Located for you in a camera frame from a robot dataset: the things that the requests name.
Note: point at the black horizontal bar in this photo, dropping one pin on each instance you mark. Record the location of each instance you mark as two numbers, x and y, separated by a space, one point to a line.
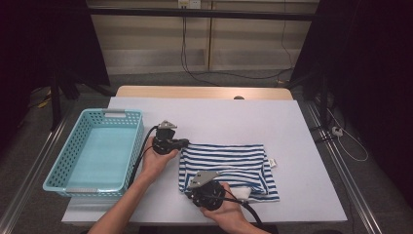
195 13

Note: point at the person's left hand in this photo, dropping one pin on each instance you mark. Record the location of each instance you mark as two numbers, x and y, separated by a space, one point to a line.
154 165

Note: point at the black metal stand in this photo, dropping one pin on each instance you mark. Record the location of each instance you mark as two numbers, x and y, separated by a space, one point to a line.
56 104

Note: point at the white plug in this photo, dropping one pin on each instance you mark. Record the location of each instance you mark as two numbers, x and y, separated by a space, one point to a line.
337 131

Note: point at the teal perforated plastic basket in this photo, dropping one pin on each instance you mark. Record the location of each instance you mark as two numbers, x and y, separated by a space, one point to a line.
97 152

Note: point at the dark table grommet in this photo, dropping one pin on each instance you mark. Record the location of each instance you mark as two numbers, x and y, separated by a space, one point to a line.
238 97

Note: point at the white wall socket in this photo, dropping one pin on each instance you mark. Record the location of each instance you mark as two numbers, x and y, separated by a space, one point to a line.
194 4

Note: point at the black curtain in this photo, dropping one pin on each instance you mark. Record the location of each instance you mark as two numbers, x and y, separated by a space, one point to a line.
373 65
39 39

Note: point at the wooden vertical post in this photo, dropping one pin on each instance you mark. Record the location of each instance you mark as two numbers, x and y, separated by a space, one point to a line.
210 39

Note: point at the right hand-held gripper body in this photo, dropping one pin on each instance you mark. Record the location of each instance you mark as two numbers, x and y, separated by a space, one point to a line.
207 195

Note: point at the blue white striped baby romper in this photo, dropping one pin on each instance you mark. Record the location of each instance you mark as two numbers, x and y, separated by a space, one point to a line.
233 159

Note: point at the yellow strip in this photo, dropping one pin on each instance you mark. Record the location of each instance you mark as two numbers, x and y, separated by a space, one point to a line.
44 104

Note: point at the person's right hand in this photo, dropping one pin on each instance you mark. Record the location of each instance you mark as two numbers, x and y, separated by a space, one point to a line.
232 214

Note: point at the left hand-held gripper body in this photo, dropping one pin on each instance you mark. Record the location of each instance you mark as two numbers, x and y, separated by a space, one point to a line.
164 144

